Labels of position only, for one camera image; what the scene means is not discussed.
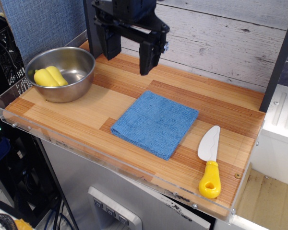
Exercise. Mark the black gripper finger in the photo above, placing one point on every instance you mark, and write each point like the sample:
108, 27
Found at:
110, 43
150, 53

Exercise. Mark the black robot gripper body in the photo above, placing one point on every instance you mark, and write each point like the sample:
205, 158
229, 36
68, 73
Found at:
133, 19

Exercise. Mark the blue cloth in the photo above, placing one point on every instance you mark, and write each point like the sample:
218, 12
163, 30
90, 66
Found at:
155, 124

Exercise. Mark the white yellow toy knife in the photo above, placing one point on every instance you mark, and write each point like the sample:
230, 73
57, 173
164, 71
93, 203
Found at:
210, 184

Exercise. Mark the stainless steel bowl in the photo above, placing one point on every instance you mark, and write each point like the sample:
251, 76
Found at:
62, 74

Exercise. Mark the yellow toy pepper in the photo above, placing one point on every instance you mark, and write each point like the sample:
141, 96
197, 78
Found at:
49, 77

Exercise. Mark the blue fabric panel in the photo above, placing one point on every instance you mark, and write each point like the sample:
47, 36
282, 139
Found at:
41, 25

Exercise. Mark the clear acrylic table guard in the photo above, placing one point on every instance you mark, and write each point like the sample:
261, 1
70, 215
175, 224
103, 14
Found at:
83, 127

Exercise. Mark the black plastic crate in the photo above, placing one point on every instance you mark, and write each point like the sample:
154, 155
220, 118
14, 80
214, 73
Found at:
11, 64

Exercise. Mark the stainless steel cabinet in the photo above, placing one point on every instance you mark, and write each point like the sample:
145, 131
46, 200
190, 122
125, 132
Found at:
75, 174

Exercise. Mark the white ribbed box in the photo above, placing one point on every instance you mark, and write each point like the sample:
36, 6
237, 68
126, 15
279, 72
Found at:
270, 153

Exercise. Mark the grey control panel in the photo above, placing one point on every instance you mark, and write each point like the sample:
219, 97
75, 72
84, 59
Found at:
112, 210

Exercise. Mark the yellow crumpled object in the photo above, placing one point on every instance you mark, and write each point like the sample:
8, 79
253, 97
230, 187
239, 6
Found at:
22, 225

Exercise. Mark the left black vertical post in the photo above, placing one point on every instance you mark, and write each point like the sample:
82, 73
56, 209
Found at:
93, 40

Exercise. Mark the black vertical post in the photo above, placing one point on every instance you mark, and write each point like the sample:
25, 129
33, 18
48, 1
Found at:
93, 40
276, 73

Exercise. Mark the right black vertical post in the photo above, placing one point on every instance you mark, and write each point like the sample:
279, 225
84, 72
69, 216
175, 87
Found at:
276, 73

